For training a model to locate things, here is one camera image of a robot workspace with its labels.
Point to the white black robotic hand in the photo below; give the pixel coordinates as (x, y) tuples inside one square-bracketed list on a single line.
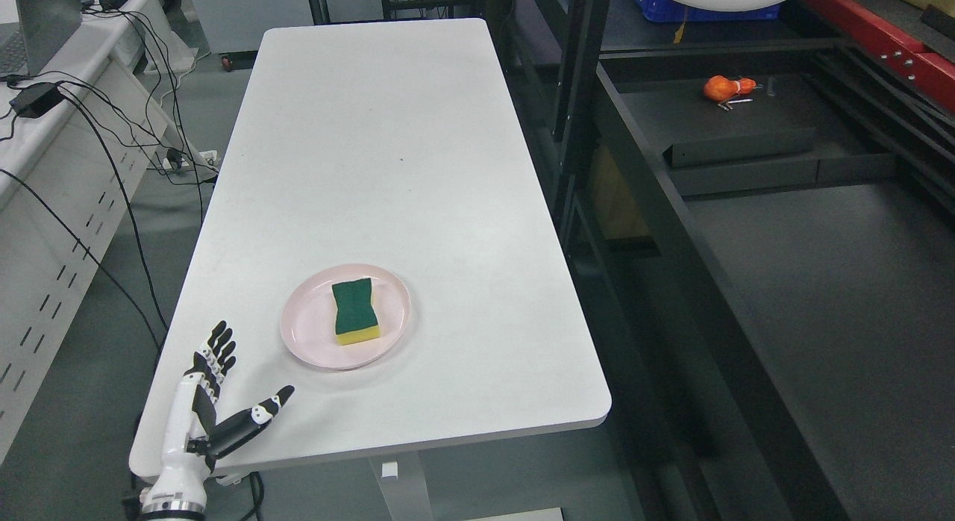
[(194, 440)]

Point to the green yellow sponge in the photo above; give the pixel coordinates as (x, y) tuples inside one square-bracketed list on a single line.
[(356, 320)]

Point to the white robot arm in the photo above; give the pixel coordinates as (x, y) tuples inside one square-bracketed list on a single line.
[(169, 514)]

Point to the black metal shelf rack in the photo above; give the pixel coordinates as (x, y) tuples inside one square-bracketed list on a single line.
[(770, 278)]

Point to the pink round plate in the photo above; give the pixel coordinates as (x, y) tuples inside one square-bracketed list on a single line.
[(308, 321)]

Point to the white rectangular table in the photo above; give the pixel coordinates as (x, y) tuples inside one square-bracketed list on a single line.
[(394, 144)]

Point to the white perforated side desk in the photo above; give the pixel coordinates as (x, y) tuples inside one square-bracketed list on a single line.
[(67, 178)]

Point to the black power adapter brick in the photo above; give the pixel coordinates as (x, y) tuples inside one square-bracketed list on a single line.
[(35, 100)]

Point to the grey laptop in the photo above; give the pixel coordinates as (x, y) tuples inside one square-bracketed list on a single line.
[(39, 32)]

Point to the blue plastic crate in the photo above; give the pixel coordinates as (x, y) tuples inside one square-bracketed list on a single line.
[(669, 11)]

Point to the orange plastic gourd toy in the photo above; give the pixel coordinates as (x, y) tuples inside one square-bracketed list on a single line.
[(722, 89)]

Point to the red metal beam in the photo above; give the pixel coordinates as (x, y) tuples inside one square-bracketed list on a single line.
[(923, 67)]

